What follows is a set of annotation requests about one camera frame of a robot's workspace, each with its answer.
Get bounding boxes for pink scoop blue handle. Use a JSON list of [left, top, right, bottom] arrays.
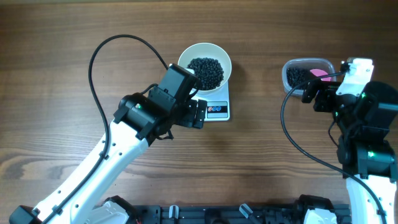
[[310, 68, 331, 82]]

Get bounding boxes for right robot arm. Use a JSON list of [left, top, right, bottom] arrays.
[[302, 80, 397, 223]]

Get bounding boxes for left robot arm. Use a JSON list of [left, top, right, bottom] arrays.
[[9, 63, 206, 223]]

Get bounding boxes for black beans in bowl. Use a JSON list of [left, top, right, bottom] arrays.
[[187, 58, 224, 91]]

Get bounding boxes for white round bowl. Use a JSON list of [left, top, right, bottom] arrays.
[[178, 42, 232, 93]]

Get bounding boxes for white digital kitchen scale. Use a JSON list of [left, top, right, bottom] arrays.
[[193, 82, 230, 122]]

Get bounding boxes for black beans pile in container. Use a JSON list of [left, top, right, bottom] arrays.
[[286, 67, 313, 88]]

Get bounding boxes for clear plastic bean container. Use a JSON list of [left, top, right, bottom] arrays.
[[282, 58, 335, 93]]

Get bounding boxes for right black camera cable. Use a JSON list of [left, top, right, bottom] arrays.
[[280, 70, 388, 224]]

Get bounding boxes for black camera cable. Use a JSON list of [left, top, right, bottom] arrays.
[[280, 70, 388, 224], [40, 34, 170, 224]]

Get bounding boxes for left black camera cable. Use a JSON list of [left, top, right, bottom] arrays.
[[40, 34, 170, 224]]

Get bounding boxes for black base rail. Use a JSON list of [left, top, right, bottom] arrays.
[[90, 203, 352, 224]]

